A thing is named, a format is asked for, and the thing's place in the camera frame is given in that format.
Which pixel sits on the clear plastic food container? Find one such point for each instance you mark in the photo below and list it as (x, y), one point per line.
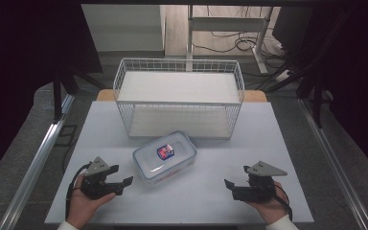
(164, 158)

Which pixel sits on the person's left hand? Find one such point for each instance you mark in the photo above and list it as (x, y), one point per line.
(83, 206)

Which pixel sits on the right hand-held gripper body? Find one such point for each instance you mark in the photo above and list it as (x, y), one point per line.
(260, 187)

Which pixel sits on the aluminium rail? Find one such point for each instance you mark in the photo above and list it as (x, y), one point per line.
(332, 159)
(41, 150)

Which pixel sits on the white metal desk frame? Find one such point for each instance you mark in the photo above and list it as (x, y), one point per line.
(226, 24)

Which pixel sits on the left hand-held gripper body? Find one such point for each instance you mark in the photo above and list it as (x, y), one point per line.
(92, 188)

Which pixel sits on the black metal stand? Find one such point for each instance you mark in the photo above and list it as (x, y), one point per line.
(57, 99)
(317, 102)

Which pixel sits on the white power strip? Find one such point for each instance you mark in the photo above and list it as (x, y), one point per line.
(282, 76)

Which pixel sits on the white cabinet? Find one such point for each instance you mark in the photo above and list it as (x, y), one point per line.
(124, 28)

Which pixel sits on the person's right hand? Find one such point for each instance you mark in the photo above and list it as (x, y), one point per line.
(270, 209)

